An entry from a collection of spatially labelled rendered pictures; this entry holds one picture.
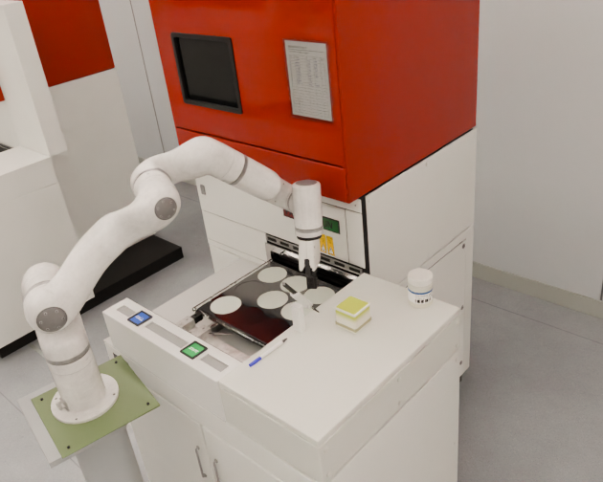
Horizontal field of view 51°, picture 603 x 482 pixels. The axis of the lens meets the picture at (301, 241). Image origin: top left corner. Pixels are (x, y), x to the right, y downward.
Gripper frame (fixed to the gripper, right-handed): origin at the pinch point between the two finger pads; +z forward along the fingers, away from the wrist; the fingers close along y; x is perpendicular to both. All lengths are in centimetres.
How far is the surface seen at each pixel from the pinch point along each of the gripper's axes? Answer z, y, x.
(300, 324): 3.2, 21.2, 0.8
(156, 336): 7.6, 24.6, -41.6
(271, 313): 10.1, 2.6, -13.1
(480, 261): 64, -169, 58
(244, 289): 8.4, -10.1, -25.8
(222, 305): 9.8, -0.5, -30.3
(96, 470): 44, 41, -59
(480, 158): 2, -161, 56
